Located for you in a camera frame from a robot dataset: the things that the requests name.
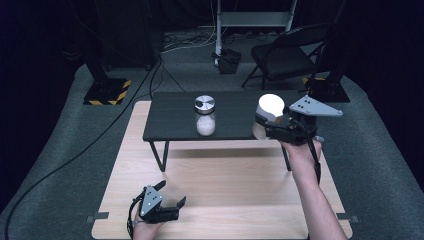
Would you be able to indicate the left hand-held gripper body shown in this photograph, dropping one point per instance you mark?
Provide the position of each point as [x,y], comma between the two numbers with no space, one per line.
[151,206]

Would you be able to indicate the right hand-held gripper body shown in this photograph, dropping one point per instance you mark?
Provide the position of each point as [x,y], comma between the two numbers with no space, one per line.
[300,128]

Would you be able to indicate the black metal shelf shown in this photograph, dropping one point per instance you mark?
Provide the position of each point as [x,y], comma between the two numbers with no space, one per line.
[173,116]

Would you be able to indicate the person's left hand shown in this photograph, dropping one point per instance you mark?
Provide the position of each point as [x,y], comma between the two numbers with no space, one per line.
[145,231]

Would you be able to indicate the person's right hand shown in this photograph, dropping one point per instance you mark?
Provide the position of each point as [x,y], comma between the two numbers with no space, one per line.
[301,158]

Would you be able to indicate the black stand with striped base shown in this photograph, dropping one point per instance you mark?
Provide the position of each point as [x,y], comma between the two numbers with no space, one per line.
[106,91]
[328,91]

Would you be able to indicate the grey tape strip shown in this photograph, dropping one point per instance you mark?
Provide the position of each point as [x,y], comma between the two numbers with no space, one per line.
[98,217]
[348,217]

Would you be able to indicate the black folding chair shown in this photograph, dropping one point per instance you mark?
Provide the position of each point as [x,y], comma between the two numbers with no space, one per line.
[283,61]

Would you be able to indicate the glass jar with silver lid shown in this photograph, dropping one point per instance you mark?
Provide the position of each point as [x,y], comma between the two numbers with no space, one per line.
[205,126]

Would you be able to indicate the black bag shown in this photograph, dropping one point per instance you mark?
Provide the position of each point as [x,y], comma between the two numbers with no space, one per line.
[229,61]

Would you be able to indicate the white metal stand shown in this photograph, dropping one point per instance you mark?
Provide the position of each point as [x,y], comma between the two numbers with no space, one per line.
[253,19]

